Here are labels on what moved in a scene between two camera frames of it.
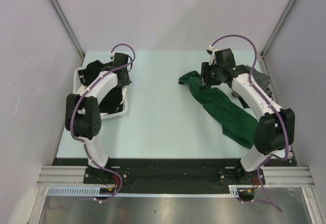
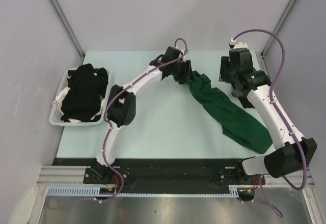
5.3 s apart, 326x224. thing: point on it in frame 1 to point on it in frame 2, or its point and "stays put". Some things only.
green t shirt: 237,128 stays put
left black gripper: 127,82 to 187,75
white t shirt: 81,90 to 57,102
